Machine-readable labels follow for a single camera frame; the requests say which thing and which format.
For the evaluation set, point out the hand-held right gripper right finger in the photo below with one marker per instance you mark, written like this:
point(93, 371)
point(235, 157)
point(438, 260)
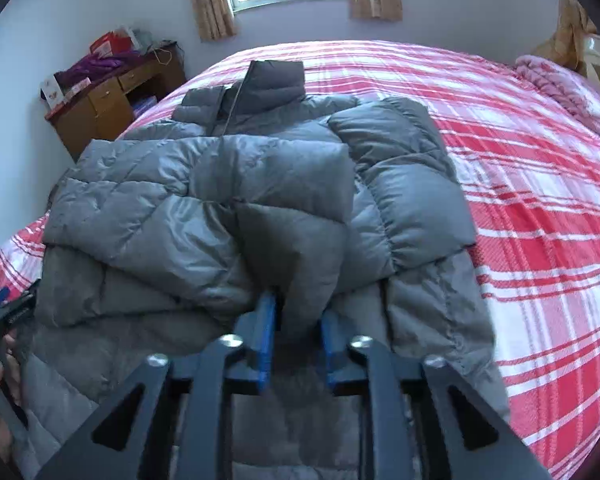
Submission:
point(333, 355)

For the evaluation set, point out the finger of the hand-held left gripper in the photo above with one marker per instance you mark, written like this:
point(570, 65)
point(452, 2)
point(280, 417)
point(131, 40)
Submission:
point(15, 305)

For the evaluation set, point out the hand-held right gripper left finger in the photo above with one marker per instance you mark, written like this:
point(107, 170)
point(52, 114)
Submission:
point(267, 342)

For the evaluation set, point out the grey puffer jacket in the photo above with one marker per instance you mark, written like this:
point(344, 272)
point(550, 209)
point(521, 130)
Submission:
point(260, 195)

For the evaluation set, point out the wooden desk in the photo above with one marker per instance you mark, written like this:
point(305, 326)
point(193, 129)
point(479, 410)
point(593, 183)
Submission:
point(100, 110)

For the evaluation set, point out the white and red box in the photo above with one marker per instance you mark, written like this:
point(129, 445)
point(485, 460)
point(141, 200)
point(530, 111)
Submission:
point(55, 91)

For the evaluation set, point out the bed with red plaid sheet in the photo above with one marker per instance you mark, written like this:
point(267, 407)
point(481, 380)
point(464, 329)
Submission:
point(535, 210)

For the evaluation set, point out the purple cloth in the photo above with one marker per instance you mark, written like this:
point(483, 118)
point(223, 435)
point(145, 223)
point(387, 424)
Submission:
point(97, 67)

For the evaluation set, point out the folded pink blanket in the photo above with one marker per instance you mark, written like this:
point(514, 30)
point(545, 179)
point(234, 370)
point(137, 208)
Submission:
point(565, 85)

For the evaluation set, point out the wooden headboard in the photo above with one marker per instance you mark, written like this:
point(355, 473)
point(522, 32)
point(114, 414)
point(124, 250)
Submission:
point(577, 35)

